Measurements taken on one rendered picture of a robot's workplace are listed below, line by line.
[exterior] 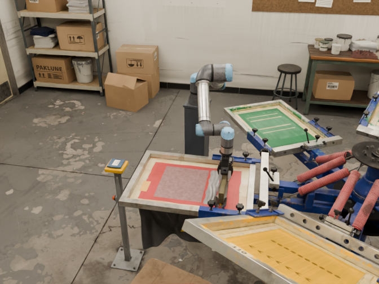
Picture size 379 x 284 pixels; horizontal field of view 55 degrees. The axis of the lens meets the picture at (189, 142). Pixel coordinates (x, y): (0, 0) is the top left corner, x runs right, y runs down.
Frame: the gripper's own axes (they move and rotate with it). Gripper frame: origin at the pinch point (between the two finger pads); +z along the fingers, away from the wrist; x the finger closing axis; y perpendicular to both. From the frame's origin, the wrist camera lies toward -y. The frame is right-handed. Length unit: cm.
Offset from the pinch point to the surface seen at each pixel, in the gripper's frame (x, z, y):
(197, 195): 15.6, 5.8, -11.1
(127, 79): 170, 57, 292
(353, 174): -70, -24, -13
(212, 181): 8.1, 5.1, 3.5
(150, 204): 40.5, 2.3, -28.7
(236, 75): 19, 72, 379
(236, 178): -7.1, 6.0, 10.7
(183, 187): 25.5, 5.9, -4.8
